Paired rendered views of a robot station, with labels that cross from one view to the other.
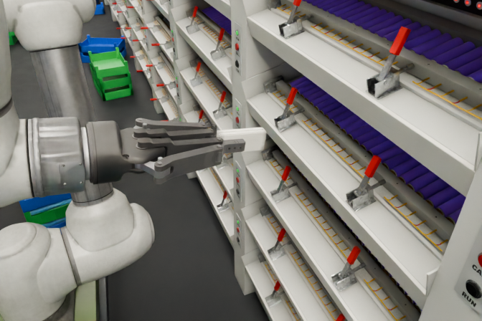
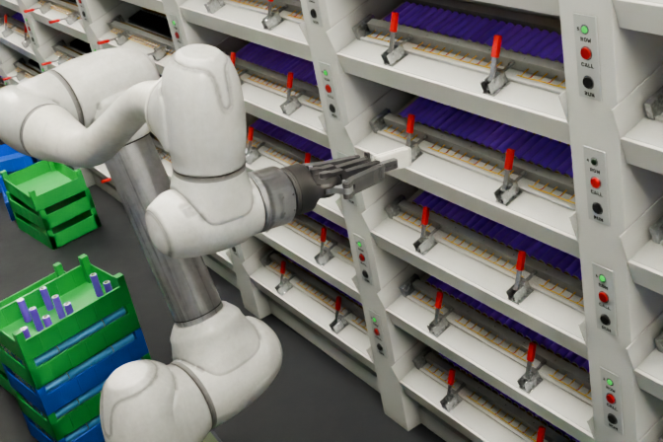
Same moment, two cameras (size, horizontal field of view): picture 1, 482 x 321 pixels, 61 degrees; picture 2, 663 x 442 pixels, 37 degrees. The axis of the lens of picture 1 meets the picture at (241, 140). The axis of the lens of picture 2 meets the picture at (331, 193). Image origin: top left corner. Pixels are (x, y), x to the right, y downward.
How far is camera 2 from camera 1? 1.02 m
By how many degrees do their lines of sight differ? 9
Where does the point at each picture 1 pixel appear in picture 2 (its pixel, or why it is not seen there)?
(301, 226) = (460, 265)
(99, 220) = (222, 333)
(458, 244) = (579, 182)
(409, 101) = (518, 91)
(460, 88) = (551, 70)
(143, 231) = (270, 341)
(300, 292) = (481, 354)
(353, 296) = (533, 303)
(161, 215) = not seen: hidden behind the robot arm
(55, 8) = not seen: hidden behind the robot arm
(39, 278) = (176, 414)
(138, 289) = not seen: outside the picture
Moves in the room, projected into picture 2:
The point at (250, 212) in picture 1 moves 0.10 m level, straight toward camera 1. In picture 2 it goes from (389, 296) to (401, 320)
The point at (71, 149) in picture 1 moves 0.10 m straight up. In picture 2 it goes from (285, 184) to (270, 121)
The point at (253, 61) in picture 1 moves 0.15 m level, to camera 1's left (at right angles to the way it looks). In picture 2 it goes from (352, 100) to (280, 118)
